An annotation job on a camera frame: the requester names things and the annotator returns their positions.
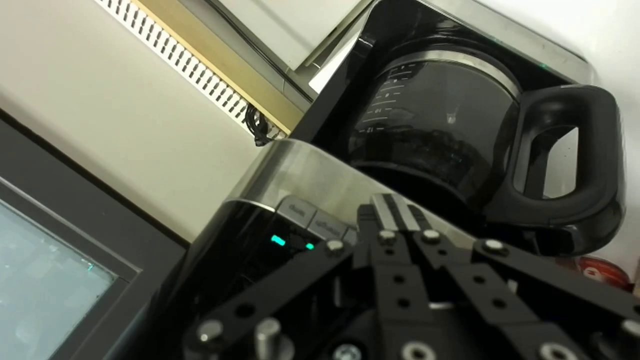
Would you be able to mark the black computer monitor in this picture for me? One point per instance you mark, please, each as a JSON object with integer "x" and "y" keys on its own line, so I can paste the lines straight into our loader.
{"x": 61, "y": 266}

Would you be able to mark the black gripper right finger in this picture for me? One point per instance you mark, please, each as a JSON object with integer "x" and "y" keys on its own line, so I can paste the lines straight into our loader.
{"x": 467, "y": 287}

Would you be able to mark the black and steel coffee machine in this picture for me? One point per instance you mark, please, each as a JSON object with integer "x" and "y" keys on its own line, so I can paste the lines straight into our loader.
{"x": 307, "y": 180}

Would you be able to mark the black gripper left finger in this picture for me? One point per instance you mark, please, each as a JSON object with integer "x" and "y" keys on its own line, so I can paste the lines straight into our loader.
{"x": 387, "y": 266}

